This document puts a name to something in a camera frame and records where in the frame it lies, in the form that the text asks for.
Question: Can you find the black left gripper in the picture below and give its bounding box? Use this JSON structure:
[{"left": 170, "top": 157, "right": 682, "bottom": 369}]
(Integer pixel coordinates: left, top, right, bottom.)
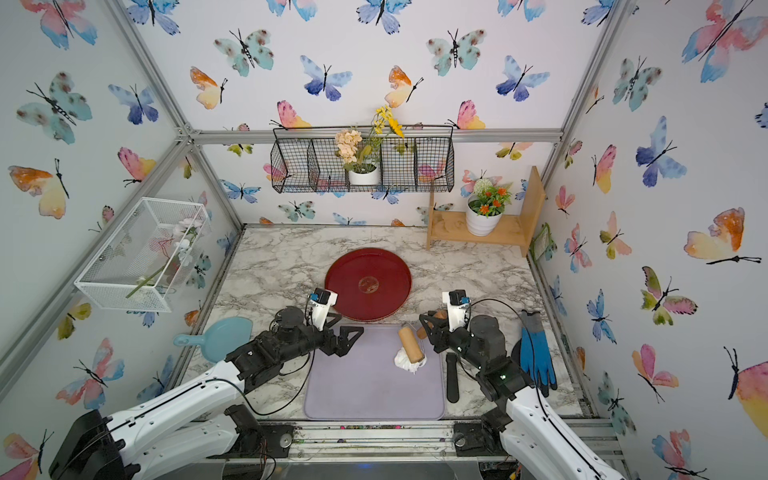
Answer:
[{"left": 277, "top": 311, "right": 363, "bottom": 367}]

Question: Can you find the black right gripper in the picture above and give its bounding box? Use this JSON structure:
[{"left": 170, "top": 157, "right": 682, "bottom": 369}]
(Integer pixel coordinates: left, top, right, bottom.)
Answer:
[{"left": 419, "top": 310, "right": 488, "bottom": 377}]

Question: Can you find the white dough piece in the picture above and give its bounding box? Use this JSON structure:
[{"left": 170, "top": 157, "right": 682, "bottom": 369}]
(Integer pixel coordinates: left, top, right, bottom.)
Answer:
[{"left": 393, "top": 348, "right": 427, "bottom": 374}]

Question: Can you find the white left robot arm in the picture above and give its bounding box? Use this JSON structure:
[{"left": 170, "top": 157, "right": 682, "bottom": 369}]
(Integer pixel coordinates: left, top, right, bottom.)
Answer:
[{"left": 48, "top": 307, "right": 364, "bottom": 479}]

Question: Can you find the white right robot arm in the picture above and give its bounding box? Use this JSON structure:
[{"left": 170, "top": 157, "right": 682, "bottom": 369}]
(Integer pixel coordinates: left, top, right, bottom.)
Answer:
[{"left": 419, "top": 311, "right": 624, "bottom": 479}]

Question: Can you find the red round tray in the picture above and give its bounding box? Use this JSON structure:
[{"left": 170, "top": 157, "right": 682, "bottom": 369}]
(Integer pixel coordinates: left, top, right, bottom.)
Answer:
[{"left": 324, "top": 248, "right": 412, "bottom": 322}]

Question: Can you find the lavender silicone mat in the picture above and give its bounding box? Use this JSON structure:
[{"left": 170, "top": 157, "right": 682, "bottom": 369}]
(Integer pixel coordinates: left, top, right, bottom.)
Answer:
[{"left": 304, "top": 325, "right": 446, "bottom": 421}]

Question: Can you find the blue rubber glove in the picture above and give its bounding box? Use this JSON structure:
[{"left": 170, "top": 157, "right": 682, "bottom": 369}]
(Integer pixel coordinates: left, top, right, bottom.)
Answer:
[{"left": 512, "top": 309, "right": 558, "bottom": 398}]

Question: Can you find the white ribbed flower pot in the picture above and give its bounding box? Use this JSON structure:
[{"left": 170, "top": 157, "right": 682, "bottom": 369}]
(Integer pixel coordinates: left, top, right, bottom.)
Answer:
[{"left": 466, "top": 198, "right": 502, "bottom": 237}]

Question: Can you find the teal plastic scoop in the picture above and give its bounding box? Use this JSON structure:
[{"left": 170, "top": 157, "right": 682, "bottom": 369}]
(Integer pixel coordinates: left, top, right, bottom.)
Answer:
[{"left": 173, "top": 317, "right": 253, "bottom": 363}]

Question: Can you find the wooden shelf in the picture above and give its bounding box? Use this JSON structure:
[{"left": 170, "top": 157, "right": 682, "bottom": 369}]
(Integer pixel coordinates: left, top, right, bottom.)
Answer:
[{"left": 426, "top": 167, "right": 546, "bottom": 253}]

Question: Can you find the green paper packet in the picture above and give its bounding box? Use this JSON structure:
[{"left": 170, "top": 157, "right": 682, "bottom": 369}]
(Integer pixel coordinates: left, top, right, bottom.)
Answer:
[{"left": 529, "top": 222, "right": 557, "bottom": 262}]

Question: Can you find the orange flower plant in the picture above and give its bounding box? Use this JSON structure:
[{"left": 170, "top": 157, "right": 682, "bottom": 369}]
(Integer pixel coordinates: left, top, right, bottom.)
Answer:
[{"left": 468, "top": 178, "right": 511, "bottom": 217}]

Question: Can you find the white pot with flowers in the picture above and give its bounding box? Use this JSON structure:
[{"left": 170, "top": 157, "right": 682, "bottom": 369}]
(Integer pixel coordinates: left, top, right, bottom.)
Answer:
[{"left": 334, "top": 105, "right": 405, "bottom": 187}]

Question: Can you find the pink artificial flower stem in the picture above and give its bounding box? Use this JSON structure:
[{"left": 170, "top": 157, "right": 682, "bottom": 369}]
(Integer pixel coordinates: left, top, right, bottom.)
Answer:
[{"left": 126, "top": 217, "right": 205, "bottom": 299}]

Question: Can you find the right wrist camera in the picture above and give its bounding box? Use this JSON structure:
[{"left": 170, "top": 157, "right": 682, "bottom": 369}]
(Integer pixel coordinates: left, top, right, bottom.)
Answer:
[{"left": 442, "top": 289, "right": 471, "bottom": 332}]

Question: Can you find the black handled strainer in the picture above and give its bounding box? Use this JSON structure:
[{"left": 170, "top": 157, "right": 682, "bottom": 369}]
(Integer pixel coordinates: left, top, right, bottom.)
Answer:
[{"left": 445, "top": 353, "right": 460, "bottom": 404}]

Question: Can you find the black wire wall basket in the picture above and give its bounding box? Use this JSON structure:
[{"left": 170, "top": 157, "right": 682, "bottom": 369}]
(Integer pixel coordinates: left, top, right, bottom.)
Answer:
[{"left": 265, "top": 124, "right": 455, "bottom": 194}]

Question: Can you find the white mesh wall basket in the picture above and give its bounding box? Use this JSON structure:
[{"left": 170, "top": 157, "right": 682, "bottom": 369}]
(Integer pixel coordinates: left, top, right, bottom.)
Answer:
[{"left": 74, "top": 197, "right": 212, "bottom": 313}]

